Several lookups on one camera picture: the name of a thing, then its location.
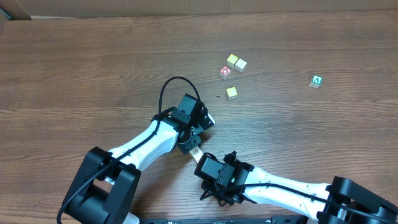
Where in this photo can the yellow wooden block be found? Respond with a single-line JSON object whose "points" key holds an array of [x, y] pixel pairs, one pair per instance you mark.
{"points": [[231, 60], [231, 93]]}

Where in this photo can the yellow wooden block centre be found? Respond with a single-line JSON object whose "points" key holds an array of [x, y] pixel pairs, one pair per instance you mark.
{"points": [[231, 93]]}

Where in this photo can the yellow wooden block upper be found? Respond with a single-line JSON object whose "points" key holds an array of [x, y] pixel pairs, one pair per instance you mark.
{"points": [[231, 60]]}

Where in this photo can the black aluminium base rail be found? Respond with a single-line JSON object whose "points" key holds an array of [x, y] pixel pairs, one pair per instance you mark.
{"points": [[276, 219]]}

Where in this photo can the brown animal wooden block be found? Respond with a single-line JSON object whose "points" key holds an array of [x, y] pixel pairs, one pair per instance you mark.
{"points": [[196, 153]]}

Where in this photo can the red circle wooden block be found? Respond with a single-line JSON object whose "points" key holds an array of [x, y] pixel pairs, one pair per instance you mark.
{"points": [[225, 72]]}

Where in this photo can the white wooden block upper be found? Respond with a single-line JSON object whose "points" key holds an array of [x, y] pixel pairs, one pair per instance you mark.
{"points": [[240, 65]]}

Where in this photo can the green V wooden block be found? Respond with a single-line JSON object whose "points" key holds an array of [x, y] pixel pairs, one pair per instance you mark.
{"points": [[316, 81]]}

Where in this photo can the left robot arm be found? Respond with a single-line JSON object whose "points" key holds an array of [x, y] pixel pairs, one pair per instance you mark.
{"points": [[105, 184]]}

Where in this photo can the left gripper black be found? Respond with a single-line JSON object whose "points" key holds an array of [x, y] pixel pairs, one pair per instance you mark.
{"points": [[191, 146]]}

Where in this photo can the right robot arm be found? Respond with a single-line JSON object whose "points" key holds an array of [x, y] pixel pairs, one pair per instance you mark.
{"points": [[231, 181]]}

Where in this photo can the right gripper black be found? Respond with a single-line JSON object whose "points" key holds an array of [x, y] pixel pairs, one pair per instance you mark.
{"points": [[216, 193]]}

